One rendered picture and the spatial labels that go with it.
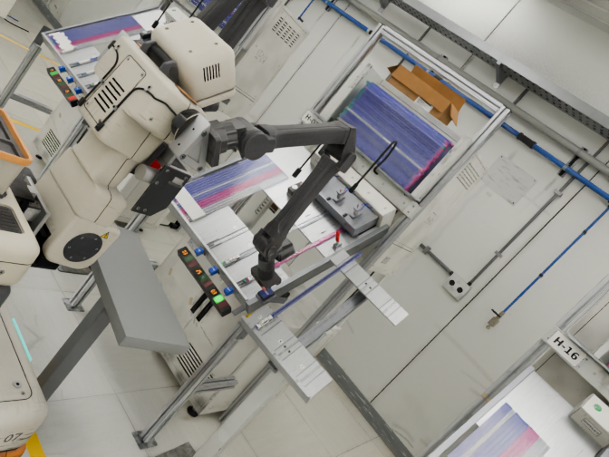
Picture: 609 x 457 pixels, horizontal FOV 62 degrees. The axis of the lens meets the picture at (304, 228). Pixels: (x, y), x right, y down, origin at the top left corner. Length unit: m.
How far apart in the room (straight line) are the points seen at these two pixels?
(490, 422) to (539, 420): 0.18
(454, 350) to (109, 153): 2.73
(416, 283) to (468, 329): 0.46
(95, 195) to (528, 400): 1.53
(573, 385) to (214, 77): 1.65
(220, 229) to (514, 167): 2.22
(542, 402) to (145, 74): 1.62
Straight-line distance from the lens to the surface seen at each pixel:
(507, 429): 1.88
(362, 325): 3.77
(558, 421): 2.00
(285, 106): 4.52
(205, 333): 2.39
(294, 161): 2.39
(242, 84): 3.23
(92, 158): 1.42
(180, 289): 2.50
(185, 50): 1.34
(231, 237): 2.06
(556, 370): 2.17
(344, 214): 2.10
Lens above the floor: 1.42
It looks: 12 degrees down
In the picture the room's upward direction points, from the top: 41 degrees clockwise
